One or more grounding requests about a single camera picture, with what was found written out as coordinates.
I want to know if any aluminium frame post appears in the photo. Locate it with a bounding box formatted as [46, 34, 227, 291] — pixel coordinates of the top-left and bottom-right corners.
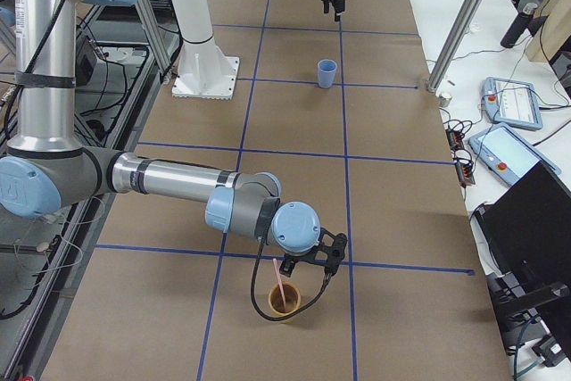
[426, 0, 482, 94]

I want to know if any black monitor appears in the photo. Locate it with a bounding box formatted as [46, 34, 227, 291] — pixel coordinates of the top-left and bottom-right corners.
[472, 161, 571, 311]

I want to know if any bamboo wooden cup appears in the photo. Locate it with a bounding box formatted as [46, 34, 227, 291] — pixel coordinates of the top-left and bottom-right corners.
[268, 282, 302, 323]

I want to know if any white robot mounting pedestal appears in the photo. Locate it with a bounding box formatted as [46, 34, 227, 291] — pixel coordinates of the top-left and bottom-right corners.
[171, 0, 240, 100]

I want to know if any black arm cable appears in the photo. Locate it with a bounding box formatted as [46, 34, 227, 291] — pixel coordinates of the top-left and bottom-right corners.
[250, 237, 331, 321]

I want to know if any black water bottle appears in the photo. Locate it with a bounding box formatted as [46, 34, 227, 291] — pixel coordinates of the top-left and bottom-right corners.
[500, 3, 538, 49]

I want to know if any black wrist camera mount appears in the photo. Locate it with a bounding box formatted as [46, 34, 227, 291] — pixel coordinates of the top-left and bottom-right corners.
[312, 228, 348, 277]

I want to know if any light blue plastic cup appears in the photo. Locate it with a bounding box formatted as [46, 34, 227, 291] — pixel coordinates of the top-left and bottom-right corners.
[317, 59, 337, 89]

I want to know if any teach pendant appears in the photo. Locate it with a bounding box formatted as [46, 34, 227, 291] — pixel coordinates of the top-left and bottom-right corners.
[468, 123, 561, 186]
[482, 77, 543, 130]

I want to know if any pink chopstick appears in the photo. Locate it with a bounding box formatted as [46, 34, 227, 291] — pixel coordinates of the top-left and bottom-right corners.
[272, 258, 286, 312]

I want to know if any teach pendant near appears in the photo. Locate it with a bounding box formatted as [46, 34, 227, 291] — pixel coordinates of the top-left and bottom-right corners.
[468, 123, 561, 186]

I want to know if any teach pendant far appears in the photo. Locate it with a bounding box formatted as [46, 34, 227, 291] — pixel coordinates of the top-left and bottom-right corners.
[482, 77, 543, 130]

